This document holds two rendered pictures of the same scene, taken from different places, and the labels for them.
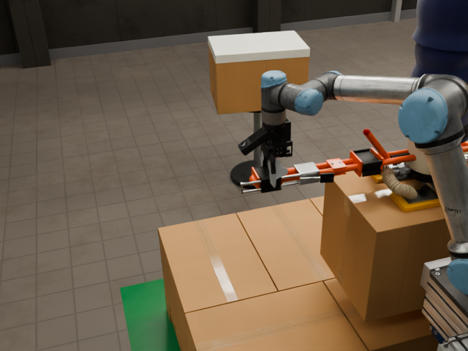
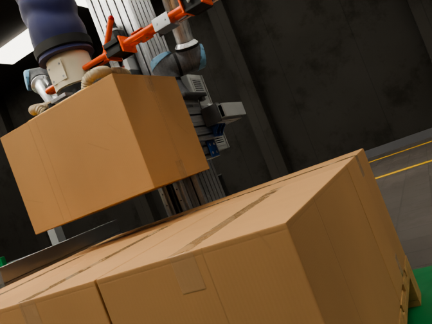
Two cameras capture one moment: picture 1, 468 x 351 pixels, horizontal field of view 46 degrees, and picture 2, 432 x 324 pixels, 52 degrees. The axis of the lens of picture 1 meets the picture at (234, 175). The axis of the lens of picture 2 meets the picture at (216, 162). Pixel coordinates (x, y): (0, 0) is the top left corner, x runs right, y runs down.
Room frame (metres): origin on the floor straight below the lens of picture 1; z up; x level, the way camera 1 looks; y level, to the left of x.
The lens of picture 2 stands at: (2.71, 0.78, 0.65)
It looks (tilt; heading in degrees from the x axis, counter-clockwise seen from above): 1 degrees up; 222
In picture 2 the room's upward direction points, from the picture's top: 21 degrees counter-clockwise
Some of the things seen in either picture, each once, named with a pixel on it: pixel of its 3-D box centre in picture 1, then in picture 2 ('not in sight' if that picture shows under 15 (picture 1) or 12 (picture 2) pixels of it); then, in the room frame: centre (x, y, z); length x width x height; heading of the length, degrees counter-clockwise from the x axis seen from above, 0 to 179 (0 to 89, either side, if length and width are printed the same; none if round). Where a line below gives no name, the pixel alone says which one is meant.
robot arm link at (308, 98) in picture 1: (304, 97); not in sight; (1.48, -0.21, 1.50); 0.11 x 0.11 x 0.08; 47
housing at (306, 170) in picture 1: (306, 173); (165, 22); (1.57, -0.24, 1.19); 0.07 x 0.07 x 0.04; 14
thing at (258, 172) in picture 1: (267, 177); (195, 2); (1.54, -0.11, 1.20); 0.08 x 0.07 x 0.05; 104
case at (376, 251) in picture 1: (417, 229); (107, 153); (1.67, -0.69, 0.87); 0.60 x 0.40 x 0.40; 105
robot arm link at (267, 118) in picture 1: (273, 114); not in sight; (1.54, -0.12, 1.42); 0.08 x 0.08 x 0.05
